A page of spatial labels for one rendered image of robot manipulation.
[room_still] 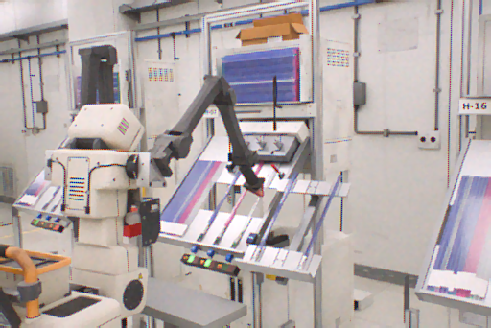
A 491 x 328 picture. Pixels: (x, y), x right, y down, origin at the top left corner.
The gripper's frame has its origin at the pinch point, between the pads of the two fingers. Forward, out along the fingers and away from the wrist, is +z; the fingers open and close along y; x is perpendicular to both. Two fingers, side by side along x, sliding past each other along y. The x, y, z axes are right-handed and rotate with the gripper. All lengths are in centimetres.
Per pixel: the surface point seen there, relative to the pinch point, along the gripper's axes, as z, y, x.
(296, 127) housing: -10.9, -6.2, -37.5
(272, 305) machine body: 50, 1, 29
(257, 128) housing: -11.0, 18.4, -36.3
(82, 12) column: -43, 324, -187
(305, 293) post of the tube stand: 22, -33, 34
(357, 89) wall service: 59, 36, -164
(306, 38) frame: -44, -13, -64
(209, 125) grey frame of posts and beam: -9, 60, -43
